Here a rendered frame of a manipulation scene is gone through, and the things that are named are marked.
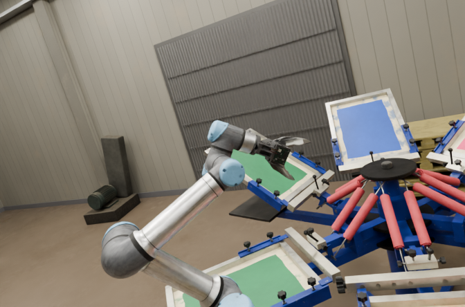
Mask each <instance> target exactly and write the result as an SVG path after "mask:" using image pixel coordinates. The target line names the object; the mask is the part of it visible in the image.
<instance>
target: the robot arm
mask: <svg viewBox="0 0 465 307"><path fill-rule="evenodd" d="M208 140H209V141H211V143H212V145H211V148H210V150H209V153H208V157H207V159H206V162H205V164H204V166H203V171H202V175H203V177H201V178H200V179H199V180H198V181H197V182H196V183H195V184H193V186H191V187H190V188H189V189H188V190H187V191H185V192H184V193H183V194H182V195H180V196H179V197H178V198H177V199H176V200H175V201H174V202H173V203H172V204H170V205H169V206H168V207H167V208H166V209H164V210H163V211H162V212H161V213H160V214H159V215H158V216H157V217H156V218H154V219H153V220H152V221H151V222H150V223H148V224H147V225H146V226H145V227H144V228H143V229H142V230H139V229H138V227H137V226H136V225H134V224H133V223H130V222H119V223H116V224H114V225H112V226H111V227H110V228H109V229H108V230H107V231H106V233H105V235H104V238H103V240H102V254H101V264H102V268H103V270H104V271H105V272H106V273H107V274H108V275H109V276H111V277H113V278H117V279H125V278H128V277H131V276H133V275H135V274H136V273H138V272H140V271H141V272H144V273H145V274H147V275H149V276H151V277H153V278H155V279H158V280H159V281H162V282H163V283H166V284H167V285H169V286H171V287H173V288H175V289H177V290H179V291H181V292H183V293H185V294H187V295H189V296H191V297H193V298H195V299H197V300H199V304H200V306H201V307H254V305H253V303H252V301H251V300H250V298H249V297H247V296H246V295H244V294H243V293H242V292H241V290H240V289H239V286H238V285H237V283H236V282H235V281H234V280H233V279H231V278H230V277H228V276H225V275H220V276H219V275H216V274H214V275H211V276H210V275H207V274H206V273H204V272H202V271H200V270H198V269H197V268H195V267H193V266H191V265H190V264H188V263H186V262H184V261H182V260H180V259H178V258H176V257H174V256H173V255H171V254H169V253H167V252H166V251H164V250H162V249H161V248H162V247H163V246H164V245H165V244H166V243H167V242H168V241H169V240H170V239H171V238H172V237H174V236H175V235H176V234H177V233H178V232H179V231H181V230H182V229H183V228H184V227H185V226H186V225H187V224H188V223H189V222H190V221H191V220H192V219H194V218H195V217H196V216H197V215H198V214H200V213H201V212H202V211H203V210H204V209H205V208H206V207H207V206H209V204H211V202H213V201H214V200H215V199H216V198H217V197H218V196H220V195H221V194H222V193H223V192H224V191H225V190H227V189H228V188H229V187H234V186H238V185H239V184H241V183H242V181H243V180H244V178H245V169H244V167H243V165H242V164H241V163H239V161H237V160H235V159H234V158H231V156H232V153H233V149H234V150H237V151H240V152H243V153H245V154H251V155H253V156H254V155H255V154H259V155H261V156H265V159H266V160H267V162H268V163H269V164H270V166H271V167H272V168H273V169H274V170H275V171H278V172H279V173H281V174H282V175H283V176H285V177H286V178H288V179H290V180H295V179H294V178H293V177H292V175H291V174H290V173H289V172H288V171H287V170H286V169H285V166H284V165H285V162H286V160H287V158H288V156H289V153H290V151H291V149H290V148H289V147H293V146H294V145H303V144H307V143H310V142H311V141H309V140H307V139H304V138H295V137H289V136H284V137H281V138H278V139H275V140H271V139H268V138H267V139H264V140H261V136H259V135H257V134H255V133H252V132H251V130H250V129H249V130H248V131H247V130H244V129H241V128H239V127H236V126H233V125H231V124H228V123H225V122H222V121H218V120H215V121H214V122H213V123H212V125H211V128H210V130H209V134H208ZM284 145H286V146H288V147H286V146H284Z"/></svg>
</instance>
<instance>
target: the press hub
mask: <svg viewBox="0 0 465 307"><path fill-rule="evenodd" d="M416 170H417V164H416V162H414V161H413V160H410V159H407V158H385V159H380V160H375V161H373V162H370V163H368V164H366V165H364V166H363V167H362V168H361V170H360V173H361V176H362V177H363V178H366V179H368V180H374V181H382V183H383V181H385V182H384V184H383V191H384V194H387V195H389V196H390V200H391V203H392V207H393V210H394V214H395V216H396V221H404V220H406V222H407V224H408V226H409V228H410V230H411V233H412V235H413V236H414V235H416V234H415V233H414V232H416V230H415V227H414V223H413V221H412V217H411V215H410V211H409V209H408V205H407V203H406V200H405V196H404V193H405V192H406V191H407V189H406V188H404V187H399V180H398V179H401V178H405V177H407V176H410V175H411V174H413V173H415V172H416ZM382 194H383V192H382V189H380V190H379V192H378V193H377V196H378V198H379V199H378V200H377V202H376V203H375V205H374V206H373V208H378V211H379V213H378V214H375V213H369V214H368V215H367V217H366V218H365V220H364V221H363V222H364V223H367V222H370V221H372V220H374V219H376V218H378V217H381V218H383V219H385V214H384V211H383V207H382V204H381V199H380V196H381V195H382ZM419 209H420V212H421V213H424V214H435V212H434V210H433V208H431V206H429V205H428V204H425V205H422V206H420V207H419ZM385 220H386V219H385ZM423 221H424V223H425V226H426V227H428V226H429V225H430V224H431V223H432V221H431V220H427V219H424V220H423ZM373 230H375V231H377V232H382V233H386V234H390V231H389V229H388V225H387V221H386V222H384V223H381V224H379V225H376V226H374V227H373ZM376 245H377V247H379V248H383V249H385V250H387V255H388V259H389V262H390V268H391V272H392V273H393V272H405V269H404V266H402V268H398V265H397V259H396V255H395V251H394V246H393V243H392V239H391V237H390V238H388V239H386V240H383V241H381V242H379V243H377V244H376ZM395 291H396V295H406V294H417V293H418V291H417V288H406V289H395Z"/></svg>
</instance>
